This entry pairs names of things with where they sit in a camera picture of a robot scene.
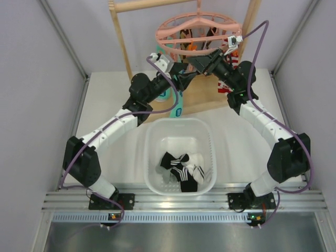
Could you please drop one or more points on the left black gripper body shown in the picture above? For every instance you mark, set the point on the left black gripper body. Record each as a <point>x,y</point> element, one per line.
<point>178,82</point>

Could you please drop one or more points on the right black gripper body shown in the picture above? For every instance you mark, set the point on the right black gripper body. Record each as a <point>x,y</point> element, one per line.
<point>220,69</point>

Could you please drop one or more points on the pink round clip hanger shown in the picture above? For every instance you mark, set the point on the pink round clip hanger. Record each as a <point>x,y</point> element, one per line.
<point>195,33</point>

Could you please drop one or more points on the black sock white stripes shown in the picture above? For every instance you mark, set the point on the black sock white stripes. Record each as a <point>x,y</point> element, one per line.
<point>168,161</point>

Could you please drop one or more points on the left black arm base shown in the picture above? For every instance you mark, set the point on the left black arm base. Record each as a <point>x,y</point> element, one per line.
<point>126,200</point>

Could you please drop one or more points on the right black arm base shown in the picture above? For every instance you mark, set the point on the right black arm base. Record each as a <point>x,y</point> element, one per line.
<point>240,202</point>

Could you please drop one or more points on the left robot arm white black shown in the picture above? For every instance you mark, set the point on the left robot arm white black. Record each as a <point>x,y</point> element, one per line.
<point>81,158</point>

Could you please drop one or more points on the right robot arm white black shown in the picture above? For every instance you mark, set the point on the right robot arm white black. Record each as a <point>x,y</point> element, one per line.
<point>290,152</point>

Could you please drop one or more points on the red white striped sock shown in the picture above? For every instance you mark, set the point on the red white striped sock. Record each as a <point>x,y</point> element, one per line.
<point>232,59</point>

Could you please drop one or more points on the green sock left hanging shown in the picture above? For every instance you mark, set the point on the green sock left hanging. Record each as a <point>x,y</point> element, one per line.
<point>167,93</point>

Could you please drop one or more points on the green sock hanging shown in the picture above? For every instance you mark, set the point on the green sock hanging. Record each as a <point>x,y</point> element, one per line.
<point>167,93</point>
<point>178,109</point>

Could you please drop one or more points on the green sock right hanging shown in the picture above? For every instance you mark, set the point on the green sock right hanging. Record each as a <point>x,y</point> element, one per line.
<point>178,109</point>

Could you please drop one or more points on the white plastic laundry basket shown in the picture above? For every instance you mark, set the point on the white plastic laundry basket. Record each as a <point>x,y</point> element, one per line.
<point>177,136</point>

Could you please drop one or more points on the white sock in basket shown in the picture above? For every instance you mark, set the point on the white sock in basket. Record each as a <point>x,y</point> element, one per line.
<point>197,168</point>

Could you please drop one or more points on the grey sock in basket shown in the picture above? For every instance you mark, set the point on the grey sock in basket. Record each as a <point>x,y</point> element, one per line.
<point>165,173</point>

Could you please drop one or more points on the black striped sock in basket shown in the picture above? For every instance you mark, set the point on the black striped sock in basket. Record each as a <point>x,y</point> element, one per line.
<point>187,182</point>

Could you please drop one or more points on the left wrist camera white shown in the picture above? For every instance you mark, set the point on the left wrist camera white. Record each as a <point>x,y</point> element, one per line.
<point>162,61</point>

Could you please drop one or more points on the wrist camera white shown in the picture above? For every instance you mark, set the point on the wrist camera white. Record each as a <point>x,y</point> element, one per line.
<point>162,61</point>
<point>233,43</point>

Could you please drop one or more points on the wooden drying rack frame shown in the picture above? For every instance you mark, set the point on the wooden drying rack frame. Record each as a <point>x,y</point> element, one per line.
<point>202,95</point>

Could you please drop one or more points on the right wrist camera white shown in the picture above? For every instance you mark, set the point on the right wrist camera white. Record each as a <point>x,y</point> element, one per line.
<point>233,43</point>

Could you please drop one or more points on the perforated grey cable duct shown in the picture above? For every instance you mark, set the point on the perforated grey cable duct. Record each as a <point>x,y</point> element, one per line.
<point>142,217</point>

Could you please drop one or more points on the aluminium mounting rail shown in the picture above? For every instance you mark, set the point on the aluminium mounting rail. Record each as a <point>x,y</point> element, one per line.
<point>214,200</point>

